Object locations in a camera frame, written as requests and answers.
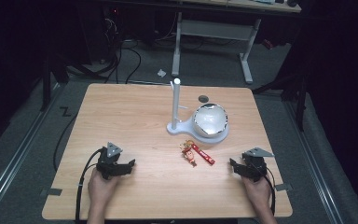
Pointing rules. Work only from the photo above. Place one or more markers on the metal floor rail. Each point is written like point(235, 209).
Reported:
point(312, 161)
point(12, 161)

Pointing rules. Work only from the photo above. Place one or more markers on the shiny silver bowl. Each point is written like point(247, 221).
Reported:
point(210, 119)

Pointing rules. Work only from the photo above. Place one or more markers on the white-legged wooden desk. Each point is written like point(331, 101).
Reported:
point(217, 29)

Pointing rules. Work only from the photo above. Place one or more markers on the dark round table grommet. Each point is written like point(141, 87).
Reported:
point(203, 99)

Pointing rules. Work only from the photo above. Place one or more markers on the person's right hand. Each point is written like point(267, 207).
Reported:
point(258, 192)

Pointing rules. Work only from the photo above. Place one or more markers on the crumpled white paper scrap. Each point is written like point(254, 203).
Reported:
point(161, 73)

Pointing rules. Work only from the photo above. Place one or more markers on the grey tape strip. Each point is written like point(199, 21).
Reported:
point(52, 192)
point(283, 187)

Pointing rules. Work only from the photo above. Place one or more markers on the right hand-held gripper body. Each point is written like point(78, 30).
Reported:
point(254, 166)

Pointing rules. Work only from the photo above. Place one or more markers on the person's left hand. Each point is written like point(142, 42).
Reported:
point(101, 188)

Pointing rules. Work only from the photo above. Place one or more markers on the dark metal stand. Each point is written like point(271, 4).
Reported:
point(298, 102)

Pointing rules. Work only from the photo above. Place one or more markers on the white stand with pole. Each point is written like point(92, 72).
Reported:
point(180, 128)

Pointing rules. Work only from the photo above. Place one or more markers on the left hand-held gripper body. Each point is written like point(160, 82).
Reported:
point(108, 164)

